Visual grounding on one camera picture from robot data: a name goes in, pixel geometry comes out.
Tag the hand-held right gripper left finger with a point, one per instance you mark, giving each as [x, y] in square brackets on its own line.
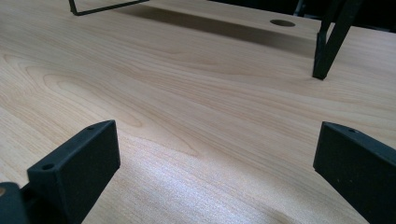
[77, 165]

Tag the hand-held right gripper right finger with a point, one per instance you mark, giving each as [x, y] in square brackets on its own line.
[361, 168]

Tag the black metal stand leg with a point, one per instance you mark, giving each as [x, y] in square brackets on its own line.
[330, 46]

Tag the thin black metal frame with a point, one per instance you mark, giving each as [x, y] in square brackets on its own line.
[93, 10]

